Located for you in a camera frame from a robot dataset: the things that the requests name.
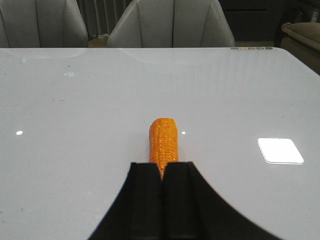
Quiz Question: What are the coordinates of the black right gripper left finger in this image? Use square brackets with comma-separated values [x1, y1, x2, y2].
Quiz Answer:
[89, 162, 162, 240]

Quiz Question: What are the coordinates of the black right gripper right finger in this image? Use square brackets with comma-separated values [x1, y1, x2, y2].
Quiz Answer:
[162, 162, 277, 240]

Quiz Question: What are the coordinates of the orange corn cob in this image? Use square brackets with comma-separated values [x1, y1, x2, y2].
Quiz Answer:
[149, 118, 179, 179]

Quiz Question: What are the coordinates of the coloured dot sticker strip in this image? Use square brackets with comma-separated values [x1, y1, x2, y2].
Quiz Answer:
[230, 46, 274, 51]

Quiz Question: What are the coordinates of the grey leather chair right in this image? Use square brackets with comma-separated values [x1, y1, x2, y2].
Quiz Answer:
[107, 0, 235, 48]

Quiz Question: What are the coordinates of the grey leather chair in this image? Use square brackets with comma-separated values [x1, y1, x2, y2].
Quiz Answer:
[107, 0, 235, 48]
[0, 0, 88, 48]

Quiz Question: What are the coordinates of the grey leather chair left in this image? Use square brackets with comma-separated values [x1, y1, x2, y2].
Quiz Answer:
[0, 0, 88, 48]

